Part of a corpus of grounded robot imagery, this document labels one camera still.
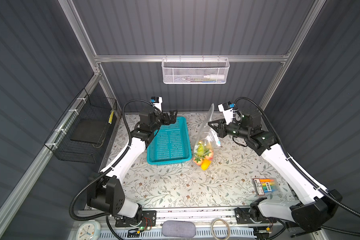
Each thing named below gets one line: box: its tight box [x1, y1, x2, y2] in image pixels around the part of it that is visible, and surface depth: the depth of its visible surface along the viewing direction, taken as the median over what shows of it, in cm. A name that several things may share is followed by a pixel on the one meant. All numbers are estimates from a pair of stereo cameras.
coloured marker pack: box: [252, 178, 280, 197], surface depth 82 cm
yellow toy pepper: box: [201, 159, 212, 171], surface depth 82 cm
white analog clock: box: [76, 220, 101, 240], surface depth 70 cm
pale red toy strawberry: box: [203, 149, 214, 161], surface depth 80 cm
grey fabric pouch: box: [161, 220, 196, 238], surface depth 70 cm
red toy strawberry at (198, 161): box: [193, 157, 203, 166], surface depth 82 cm
